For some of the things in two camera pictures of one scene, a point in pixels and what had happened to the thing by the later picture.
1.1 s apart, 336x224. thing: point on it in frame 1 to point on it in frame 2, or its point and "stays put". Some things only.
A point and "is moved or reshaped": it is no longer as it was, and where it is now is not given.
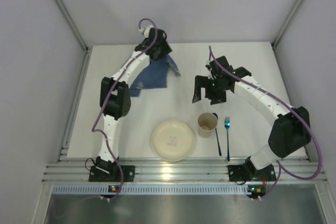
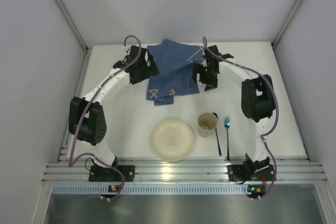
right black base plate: x=243 y=173 stays put
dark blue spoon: x=219 y=148 stays put
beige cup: x=207 y=123 stays put
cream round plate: x=172 y=140 stays put
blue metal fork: x=227 y=124 stays put
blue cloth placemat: x=154 y=75 is moved or reshaped
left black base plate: x=96 y=174 stays put
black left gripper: x=161 y=51 to x=148 y=64
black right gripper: x=210 y=87 to x=200 y=76
